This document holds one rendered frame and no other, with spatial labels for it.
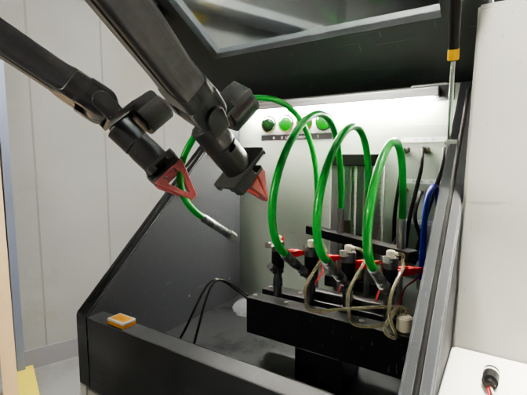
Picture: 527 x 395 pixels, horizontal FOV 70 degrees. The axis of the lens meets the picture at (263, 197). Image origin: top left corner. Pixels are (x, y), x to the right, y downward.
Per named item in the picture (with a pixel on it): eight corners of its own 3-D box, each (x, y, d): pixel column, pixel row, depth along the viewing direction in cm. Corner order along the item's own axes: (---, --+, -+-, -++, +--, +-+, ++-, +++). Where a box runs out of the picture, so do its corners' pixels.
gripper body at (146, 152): (175, 164, 81) (150, 139, 80) (177, 154, 71) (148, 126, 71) (154, 185, 80) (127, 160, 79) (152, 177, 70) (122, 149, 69)
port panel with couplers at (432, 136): (389, 251, 93) (394, 124, 90) (393, 248, 96) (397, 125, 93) (447, 259, 86) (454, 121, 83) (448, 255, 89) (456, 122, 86)
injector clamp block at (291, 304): (246, 362, 83) (245, 295, 81) (270, 343, 91) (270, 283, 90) (407, 420, 65) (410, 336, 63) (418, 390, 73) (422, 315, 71)
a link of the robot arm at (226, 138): (183, 131, 66) (197, 133, 61) (208, 104, 68) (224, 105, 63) (206, 158, 70) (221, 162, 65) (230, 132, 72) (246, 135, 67)
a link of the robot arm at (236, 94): (168, 95, 60) (206, 118, 56) (216, 48, 63) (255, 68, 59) (192, 139, 70) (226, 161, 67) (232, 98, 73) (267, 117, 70)
